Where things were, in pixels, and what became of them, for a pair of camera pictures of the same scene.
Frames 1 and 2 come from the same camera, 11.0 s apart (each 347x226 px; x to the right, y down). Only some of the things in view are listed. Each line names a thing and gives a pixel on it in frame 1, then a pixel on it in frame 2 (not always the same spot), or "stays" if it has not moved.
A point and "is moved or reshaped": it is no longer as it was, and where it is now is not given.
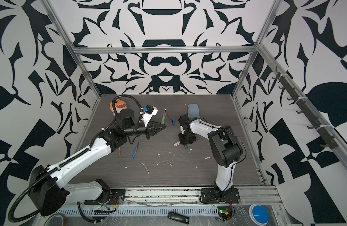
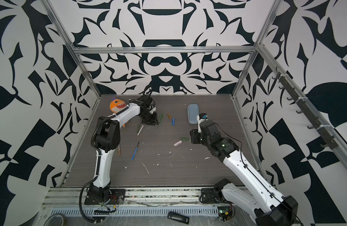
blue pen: (135, 151) stays
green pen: (163, 118) is moved or reshaped
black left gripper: (149, 130) → (154, 121)
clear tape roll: (58, 219) stays
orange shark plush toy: (119, 105) stays
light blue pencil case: (193, 110) stays
